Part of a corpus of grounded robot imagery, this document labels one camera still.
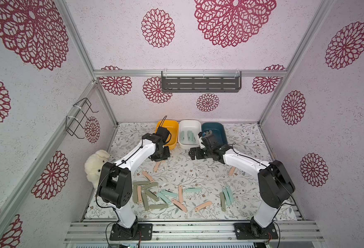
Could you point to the floral patterned table mat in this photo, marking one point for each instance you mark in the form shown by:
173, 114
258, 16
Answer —
180, 170

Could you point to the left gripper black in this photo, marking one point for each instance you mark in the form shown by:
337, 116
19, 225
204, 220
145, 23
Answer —
167, 154

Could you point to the aluminium front rail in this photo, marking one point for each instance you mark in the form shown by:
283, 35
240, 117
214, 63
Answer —
197, 231

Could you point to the white plush teddy bear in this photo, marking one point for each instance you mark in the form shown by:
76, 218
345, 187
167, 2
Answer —
94, 164

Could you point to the olive folded fruit knife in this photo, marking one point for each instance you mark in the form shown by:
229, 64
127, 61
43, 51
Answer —
223, 202
135, 194
141, 183
148, 186
158, 206
145, 201
152, 195

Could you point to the yellow plastic storage box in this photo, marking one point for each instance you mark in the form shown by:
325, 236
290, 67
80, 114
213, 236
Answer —
173, 127

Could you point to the pink fruit knife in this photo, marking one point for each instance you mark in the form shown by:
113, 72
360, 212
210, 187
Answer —
148, 176
179, 205
232, 171
203, 205
180, 194
139, 194
155, 169

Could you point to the dark teal storage box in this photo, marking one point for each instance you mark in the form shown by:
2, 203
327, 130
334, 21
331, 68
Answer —
217, 129

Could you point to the black wire wall rack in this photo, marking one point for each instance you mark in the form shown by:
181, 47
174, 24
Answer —
74, 122

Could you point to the grey wall shelf rack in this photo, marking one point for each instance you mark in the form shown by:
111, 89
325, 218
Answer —
200, 84

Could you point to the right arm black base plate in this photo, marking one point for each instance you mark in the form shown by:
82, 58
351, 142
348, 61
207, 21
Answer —
248, 231

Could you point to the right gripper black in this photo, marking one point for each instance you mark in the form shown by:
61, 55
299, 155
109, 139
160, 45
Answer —
199, 152

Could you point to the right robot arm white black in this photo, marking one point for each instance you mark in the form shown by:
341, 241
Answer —
275, 183

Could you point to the white plastic storage box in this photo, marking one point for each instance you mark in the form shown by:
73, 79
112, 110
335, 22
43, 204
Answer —
189, 125

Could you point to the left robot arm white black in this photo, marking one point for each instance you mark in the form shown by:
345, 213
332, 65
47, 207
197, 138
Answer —
115, 183

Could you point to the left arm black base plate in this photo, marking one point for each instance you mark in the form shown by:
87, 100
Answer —
138, 231

